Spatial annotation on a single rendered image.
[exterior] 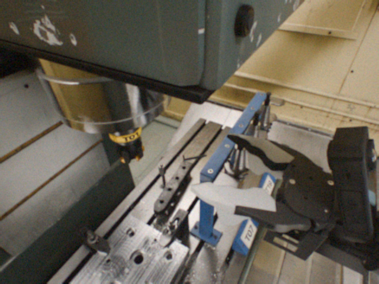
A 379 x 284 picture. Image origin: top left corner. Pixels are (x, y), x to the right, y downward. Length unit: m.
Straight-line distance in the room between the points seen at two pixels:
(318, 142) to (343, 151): 1.21
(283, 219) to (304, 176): 0.06
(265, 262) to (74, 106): 0.87
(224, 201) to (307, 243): 0.10
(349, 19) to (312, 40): 0.15
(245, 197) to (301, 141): 1.17
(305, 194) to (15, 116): 0.70
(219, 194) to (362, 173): 0.13
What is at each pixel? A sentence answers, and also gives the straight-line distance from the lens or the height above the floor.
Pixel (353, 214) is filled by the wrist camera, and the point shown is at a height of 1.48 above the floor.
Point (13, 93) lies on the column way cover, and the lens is 0.75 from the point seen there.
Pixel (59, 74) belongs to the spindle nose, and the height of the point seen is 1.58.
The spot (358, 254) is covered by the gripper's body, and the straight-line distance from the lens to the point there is 0.33.
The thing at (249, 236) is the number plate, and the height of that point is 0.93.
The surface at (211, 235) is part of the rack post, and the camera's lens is 0.86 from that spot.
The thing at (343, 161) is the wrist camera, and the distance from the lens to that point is 0.22.
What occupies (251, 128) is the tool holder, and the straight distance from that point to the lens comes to 0.65.
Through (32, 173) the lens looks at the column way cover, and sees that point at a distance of 0.87.
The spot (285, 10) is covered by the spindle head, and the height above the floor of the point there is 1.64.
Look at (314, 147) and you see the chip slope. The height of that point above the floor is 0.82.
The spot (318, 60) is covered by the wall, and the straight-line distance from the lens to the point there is 1.28.
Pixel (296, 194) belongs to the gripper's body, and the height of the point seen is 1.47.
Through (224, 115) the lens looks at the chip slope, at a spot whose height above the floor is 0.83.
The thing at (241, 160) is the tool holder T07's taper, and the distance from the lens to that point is 0.58.
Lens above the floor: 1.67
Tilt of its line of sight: 42 degrees down
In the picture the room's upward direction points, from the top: 2 degrees counter-clockwise
